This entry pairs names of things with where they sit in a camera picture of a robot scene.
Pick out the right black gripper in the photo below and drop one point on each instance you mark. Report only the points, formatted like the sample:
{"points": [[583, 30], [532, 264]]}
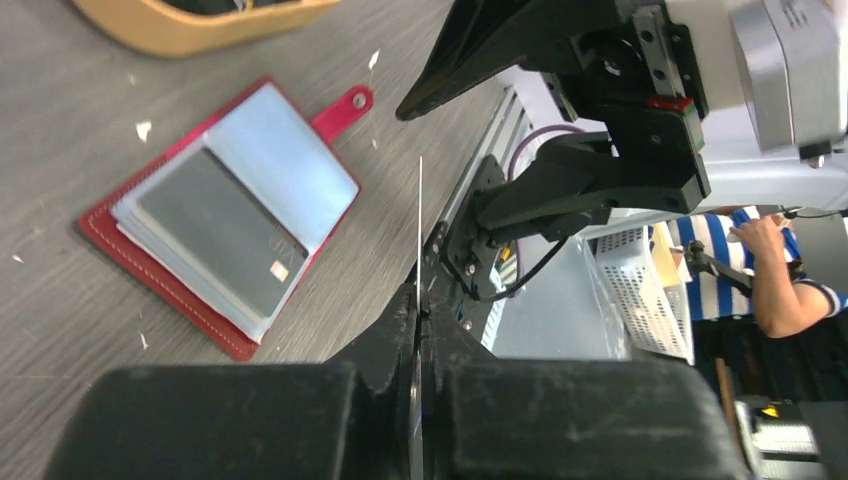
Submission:
{"points": [[615, 65]]}

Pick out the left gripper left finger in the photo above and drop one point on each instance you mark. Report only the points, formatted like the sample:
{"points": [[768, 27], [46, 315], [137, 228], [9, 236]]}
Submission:
{"points": [[344, 418]]}

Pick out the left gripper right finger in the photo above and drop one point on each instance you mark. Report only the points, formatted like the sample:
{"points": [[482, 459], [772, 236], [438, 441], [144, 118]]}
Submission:
{"points": [[491, 418]]}

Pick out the red card holder wallet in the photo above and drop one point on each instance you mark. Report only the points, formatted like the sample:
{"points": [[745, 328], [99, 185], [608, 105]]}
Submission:
{"points": [[284, 159]]}

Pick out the tan oval tray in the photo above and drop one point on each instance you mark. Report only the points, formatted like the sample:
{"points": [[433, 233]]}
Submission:
{"points": [[160, 29]]}

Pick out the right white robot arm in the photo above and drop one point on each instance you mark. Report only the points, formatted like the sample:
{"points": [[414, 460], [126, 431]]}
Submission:
{"points": [[706, 104]]}

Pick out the black card in holder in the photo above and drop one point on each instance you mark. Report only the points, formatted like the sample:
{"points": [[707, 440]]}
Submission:
{"points": [[212, 221]]}

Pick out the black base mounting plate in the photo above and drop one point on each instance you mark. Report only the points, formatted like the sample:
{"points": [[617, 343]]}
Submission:
{"points": [[457, 260]]}

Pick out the white perforated basket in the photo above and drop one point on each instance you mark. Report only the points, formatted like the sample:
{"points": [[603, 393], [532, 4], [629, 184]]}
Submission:
{"points": [[651, 296]]}

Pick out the person in striped shirt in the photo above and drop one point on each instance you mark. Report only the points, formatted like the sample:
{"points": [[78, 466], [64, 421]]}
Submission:
{"points": [[788, 340]]}

